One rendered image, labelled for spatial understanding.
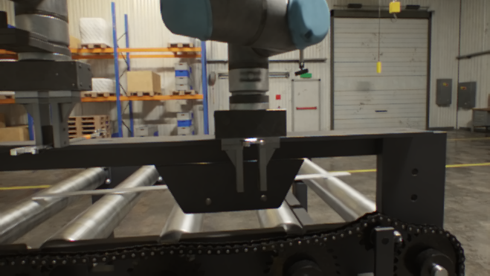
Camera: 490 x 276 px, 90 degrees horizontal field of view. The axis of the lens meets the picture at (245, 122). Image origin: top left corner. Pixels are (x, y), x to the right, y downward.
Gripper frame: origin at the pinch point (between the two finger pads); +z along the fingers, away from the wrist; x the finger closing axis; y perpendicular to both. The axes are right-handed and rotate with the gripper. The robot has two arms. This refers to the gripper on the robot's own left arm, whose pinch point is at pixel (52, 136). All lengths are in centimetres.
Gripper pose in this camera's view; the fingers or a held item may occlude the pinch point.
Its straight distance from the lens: 57.0
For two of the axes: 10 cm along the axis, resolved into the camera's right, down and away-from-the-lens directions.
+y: -0.9, -0.7, 9.9
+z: 0.2, 10.0, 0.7
